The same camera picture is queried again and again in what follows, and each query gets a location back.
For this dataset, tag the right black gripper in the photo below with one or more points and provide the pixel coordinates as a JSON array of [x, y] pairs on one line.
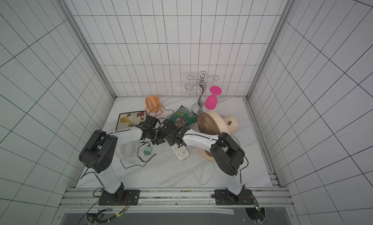
[[171, 136]]

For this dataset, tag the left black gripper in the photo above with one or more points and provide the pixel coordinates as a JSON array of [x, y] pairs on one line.
[[158, 143]]

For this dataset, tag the white power strip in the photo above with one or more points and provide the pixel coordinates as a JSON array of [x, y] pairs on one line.
[[181, 152]]

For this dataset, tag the green usb charger plug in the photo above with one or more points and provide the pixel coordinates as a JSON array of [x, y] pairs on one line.
[[148, 150]]

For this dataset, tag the large beige desk fan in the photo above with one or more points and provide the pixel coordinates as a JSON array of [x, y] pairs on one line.
[[211, 123]]

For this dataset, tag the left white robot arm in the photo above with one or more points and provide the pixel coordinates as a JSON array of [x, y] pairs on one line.
[[98, 155]]

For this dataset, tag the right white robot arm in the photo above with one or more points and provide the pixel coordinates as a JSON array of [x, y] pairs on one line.
[[228, 155]]

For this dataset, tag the small orange desk fan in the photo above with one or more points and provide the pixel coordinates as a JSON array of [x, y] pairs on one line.
[[153, 105]]

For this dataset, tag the green chip bag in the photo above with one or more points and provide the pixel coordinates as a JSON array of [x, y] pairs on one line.
[[183, 117]]

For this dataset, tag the pink plastic wine glass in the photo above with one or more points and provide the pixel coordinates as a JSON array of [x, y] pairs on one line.
[[211, 101]]

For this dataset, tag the silver glass holder stand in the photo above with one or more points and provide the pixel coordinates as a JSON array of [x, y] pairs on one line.
[[200, 85]]

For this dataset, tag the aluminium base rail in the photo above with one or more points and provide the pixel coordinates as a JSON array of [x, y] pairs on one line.
[[175, 200]]

